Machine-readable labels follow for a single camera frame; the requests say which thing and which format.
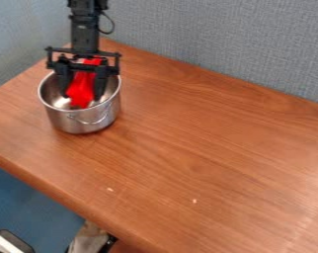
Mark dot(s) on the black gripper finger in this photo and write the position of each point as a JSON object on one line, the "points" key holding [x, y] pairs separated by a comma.
{"points": [[99, 86], [64, 78]]}

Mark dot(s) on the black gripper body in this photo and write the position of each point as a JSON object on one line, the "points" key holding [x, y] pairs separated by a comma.
{"points": [[83, 57]]}

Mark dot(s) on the red star-shaped block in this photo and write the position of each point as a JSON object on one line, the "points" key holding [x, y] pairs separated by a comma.
{"points": [[80, 90]]}

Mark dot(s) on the metal pot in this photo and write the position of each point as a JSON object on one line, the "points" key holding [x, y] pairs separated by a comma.
{"points": [[80, 121]]}

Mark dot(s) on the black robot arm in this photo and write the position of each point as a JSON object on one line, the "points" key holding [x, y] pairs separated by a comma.
{"points": [[88, 9]]}

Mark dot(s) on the beige cloth under table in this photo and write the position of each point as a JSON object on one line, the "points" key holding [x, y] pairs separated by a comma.
{"points": [[90, 239]]}

